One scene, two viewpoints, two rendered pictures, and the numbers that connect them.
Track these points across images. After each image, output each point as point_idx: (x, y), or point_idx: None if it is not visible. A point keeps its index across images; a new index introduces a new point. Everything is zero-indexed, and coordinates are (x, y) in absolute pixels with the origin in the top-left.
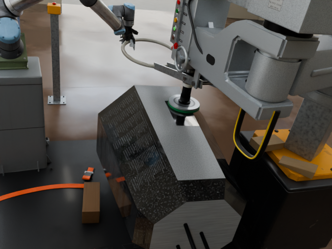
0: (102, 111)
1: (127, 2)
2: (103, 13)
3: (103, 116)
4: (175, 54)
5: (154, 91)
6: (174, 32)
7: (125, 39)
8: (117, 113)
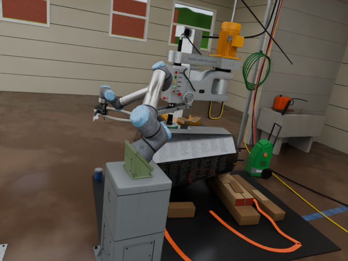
0: (154, 159)
1: (102, 85)
2: None
3: (161, 159)
4: (184, 97)
5: None
6: (174, 88)
7: (106, 114)
8: (168, 149)
